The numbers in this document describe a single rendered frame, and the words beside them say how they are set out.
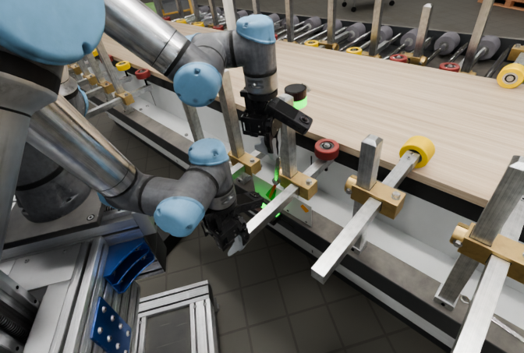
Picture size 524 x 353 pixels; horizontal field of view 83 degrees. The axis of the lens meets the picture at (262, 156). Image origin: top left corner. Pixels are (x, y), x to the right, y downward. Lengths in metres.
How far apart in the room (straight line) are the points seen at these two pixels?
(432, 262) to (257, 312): 0.89
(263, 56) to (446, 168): 0.62
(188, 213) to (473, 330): 0.50
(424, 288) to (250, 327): 0.92
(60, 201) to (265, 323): 1.14
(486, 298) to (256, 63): 0.60
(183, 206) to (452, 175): 0.73
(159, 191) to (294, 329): 1.19
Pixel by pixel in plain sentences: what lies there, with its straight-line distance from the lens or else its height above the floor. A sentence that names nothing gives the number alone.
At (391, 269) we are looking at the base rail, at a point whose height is 0.70.
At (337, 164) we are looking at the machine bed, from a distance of 1.10.
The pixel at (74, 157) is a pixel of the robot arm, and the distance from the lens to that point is 0.51.
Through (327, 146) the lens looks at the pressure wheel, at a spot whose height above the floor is 0.91.
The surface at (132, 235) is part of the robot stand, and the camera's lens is 0.85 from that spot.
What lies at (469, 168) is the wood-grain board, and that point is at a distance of 1.01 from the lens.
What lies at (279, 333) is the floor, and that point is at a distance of 1.61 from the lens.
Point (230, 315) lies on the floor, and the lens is 1.68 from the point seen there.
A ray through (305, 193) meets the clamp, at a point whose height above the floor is 0.85.
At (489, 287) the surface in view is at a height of 0.96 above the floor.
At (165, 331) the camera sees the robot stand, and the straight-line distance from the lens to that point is 1.50.
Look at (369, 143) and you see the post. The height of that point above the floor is 1.10.
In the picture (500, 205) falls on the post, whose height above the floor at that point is 1.08.
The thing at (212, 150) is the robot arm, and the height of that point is 1.18.
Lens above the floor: 1.51
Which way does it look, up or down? 39 degrees down
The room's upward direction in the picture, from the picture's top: 8 degrees counter-clockwise
